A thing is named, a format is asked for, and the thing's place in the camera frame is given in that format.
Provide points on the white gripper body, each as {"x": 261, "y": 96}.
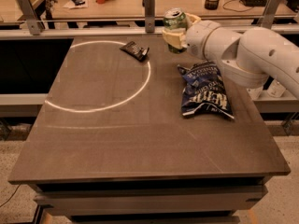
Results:
{"x": 195, "y": 37}

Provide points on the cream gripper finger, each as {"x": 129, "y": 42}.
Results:
{"x": 176, "y": 37}
{"x": 192, "y": 19}

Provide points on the green soda can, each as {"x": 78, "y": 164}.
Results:
{"x": 175, "y": 18}

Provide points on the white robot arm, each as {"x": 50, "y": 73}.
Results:
{"x": 248, "y": 59}

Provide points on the black rxbar chocolate wrapper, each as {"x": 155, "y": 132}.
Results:
{"x": 135, "y": 51}

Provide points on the black mesh cup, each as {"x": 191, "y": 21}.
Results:
{"x": 211, "y": 4}

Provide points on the blue chip bag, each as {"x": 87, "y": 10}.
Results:
{"x": 204, "y": 91}

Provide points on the clear sanitizer bottle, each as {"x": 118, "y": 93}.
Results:
{"x": 275, "y": 89}
{"x": 255, "y": 93}

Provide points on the middle metal bracket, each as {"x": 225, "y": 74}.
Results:
{"x": 149, "y": 6}

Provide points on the metal bracket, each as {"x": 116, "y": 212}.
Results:
{"x": 266, "y": 20}
{"x": 34, "y": 25}
{"x": 149, "y": 6}

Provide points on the right metal bracket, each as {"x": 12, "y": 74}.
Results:
{"x": 266, "y": 20}

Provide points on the left metal bracket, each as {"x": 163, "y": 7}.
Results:
{"x": 34, "y": 25}

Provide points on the metal rail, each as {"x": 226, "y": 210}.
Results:
{"x": 284, "y": 29}

